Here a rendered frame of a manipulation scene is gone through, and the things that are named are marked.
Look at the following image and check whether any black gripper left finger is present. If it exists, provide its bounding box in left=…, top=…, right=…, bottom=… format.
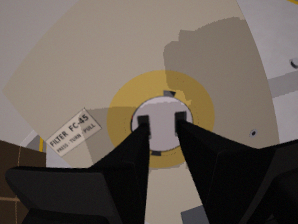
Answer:
left=5, top=123, right=149, bottom=224

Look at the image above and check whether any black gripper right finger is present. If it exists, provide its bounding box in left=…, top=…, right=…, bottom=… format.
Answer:
left=177, top=120, right=298, bottom=224

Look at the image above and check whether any white cylinder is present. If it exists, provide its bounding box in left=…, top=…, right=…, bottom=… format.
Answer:
left=133, top=89, right=192, bottom=151

